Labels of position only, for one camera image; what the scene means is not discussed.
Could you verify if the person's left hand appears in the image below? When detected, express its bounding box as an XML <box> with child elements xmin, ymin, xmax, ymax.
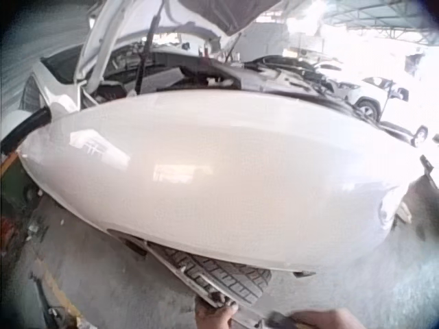
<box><xmin>195</xmin><ymin>296</ymin><xmax>239</xmax><ymax>329</ymax></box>

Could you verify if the person's right hand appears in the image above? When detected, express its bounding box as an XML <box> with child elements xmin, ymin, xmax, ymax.
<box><xmin>289</xmin><ymin>307</ymin><xmax>358</xmax><ymax>329</ymax></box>

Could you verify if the dark hand tool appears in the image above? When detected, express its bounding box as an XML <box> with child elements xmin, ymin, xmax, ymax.
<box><xmin>264</xmin><ymin>310</ymin><xmax>298</xmax><ymax>329</ymax></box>

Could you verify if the black car tyre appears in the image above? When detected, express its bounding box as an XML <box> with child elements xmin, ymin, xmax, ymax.
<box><xmin>161</xmin><ymin>247</ymin><xmax>272</xmax><ymax>308</ymax></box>

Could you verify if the white car fender panel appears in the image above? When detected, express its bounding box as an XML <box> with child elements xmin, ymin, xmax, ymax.
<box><xmin>19</xmin><ymin>89</ymin><xmax>427</xmax><ymax>276</ymax></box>

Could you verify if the parked white car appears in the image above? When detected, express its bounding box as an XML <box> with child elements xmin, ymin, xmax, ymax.
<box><xmin>377</xmin><ymin>102</ymin><xmax>430</xmax><ymax>149</ymax></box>

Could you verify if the parked white suv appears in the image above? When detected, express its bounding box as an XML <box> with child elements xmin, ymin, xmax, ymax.
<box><xmin>337</xmin><ymin>75</ymin><xmax>411</xmax><ymax>123</ymax></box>

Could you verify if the thin hood gas strut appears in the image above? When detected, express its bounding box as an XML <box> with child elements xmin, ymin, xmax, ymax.
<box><xmin>223</xmin><ymin>32</ymin><xmax>243</xmax><ymax>63</ymax></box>

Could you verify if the black hood prop rod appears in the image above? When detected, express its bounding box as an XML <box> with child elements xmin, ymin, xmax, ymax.
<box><xmin>134</xmin><ymin>2</ymin><xmax>166</xmax><ymax>96</ymax></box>

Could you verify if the open white car hood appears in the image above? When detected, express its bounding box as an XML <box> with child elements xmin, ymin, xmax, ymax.
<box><xmin>74</xmin><ymin>0</ymin><xmax>285</xmax><ymax>93</ymax></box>

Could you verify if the orange green lift post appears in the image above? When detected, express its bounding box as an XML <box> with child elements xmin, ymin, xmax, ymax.
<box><xmin>0</xmin><ymin>149</ymin><xmax>22</xmax><ymax>210</ymax></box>

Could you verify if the metal roof frame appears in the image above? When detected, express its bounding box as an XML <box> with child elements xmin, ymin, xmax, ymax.
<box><xmin>322</xmin><ymin>0</ymin><xmax>439</xmax><ymax>45</ymax></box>

